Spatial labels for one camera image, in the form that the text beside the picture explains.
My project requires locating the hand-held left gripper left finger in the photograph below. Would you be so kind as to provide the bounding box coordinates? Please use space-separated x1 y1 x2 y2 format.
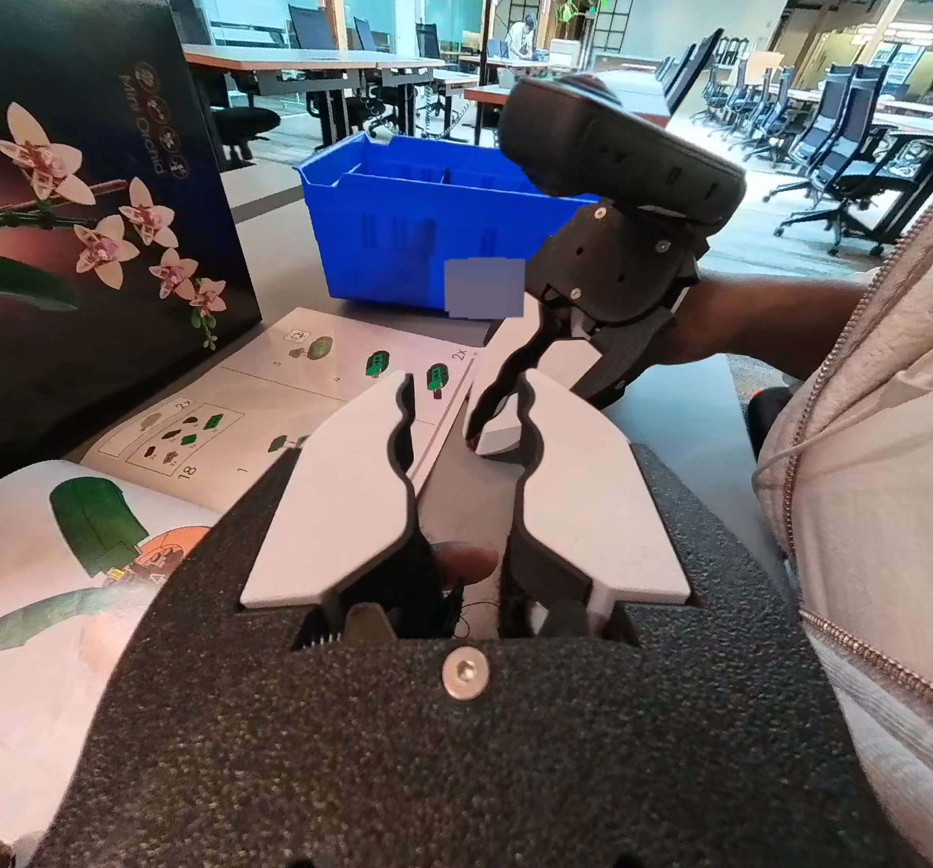
239 370 438 610

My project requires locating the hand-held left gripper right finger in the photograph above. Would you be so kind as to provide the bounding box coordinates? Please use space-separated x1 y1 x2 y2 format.
509 368 692 637

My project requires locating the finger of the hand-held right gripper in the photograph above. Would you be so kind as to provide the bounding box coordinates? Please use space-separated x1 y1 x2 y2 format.
475 332 609 458
465 298 577 450

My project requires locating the person's right forearm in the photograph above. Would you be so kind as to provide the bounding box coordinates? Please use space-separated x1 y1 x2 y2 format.
652 274 872 382

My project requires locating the person's left hand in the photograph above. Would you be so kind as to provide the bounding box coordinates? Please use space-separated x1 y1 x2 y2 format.
430 542 501 586

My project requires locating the brown top office table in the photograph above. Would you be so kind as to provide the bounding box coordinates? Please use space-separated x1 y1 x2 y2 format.
464 66 673 147

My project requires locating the black monitor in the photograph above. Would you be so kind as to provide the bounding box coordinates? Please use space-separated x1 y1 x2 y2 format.
659 28 725 118

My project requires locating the white instruction booklet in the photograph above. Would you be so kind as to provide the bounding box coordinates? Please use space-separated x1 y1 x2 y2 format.
0 307 488 868

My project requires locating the blue plastic bin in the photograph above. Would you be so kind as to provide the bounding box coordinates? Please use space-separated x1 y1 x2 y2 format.
293 130 603 312

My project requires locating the dark object with red spot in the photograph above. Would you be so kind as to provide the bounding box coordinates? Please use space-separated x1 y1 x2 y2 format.
743 383 803 461

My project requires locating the black office chair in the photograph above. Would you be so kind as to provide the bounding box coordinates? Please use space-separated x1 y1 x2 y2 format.
415 22 467 118
108 0 281 171
286 4 398 140

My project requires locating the row of black office chairs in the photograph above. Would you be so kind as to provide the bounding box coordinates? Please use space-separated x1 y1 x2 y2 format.
692 37 933 260

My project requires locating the light grey zip jacket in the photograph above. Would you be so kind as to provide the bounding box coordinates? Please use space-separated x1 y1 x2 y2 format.
751 201 933 868

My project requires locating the black orchid picture box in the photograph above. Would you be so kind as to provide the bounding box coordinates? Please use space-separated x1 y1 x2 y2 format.
0 0 263 479

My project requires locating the long white office table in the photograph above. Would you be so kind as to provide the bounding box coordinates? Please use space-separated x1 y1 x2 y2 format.
182 43 447 147

